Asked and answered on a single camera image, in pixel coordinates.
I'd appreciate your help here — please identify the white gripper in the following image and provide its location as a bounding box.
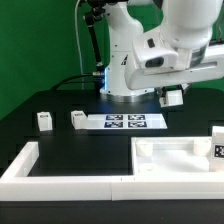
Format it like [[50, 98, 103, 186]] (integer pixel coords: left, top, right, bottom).
[[125, 44, 224, 90]]

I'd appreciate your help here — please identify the white square tabletop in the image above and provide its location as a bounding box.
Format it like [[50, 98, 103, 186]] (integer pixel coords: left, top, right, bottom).
[[131, 135, 224, 176]]

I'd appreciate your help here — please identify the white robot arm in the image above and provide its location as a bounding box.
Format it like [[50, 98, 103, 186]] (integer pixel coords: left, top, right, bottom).
[[85, 0, 224, 106]]

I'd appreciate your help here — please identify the white sheet with markers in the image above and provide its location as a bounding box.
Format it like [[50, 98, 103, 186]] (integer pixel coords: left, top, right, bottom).
[[85, 113, 167, 130]]

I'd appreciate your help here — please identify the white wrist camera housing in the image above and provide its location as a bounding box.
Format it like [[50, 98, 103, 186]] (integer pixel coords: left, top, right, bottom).
[[132, 29, 178, 69]]

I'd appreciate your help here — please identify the black cable bundle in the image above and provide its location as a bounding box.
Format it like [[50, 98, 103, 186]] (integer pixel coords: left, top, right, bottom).
[[49, 0, 106, 92]]

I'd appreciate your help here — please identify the white U-shaped obstacle frame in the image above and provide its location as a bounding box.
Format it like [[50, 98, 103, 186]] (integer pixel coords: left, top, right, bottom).
[[0, 142, 224, 201]]

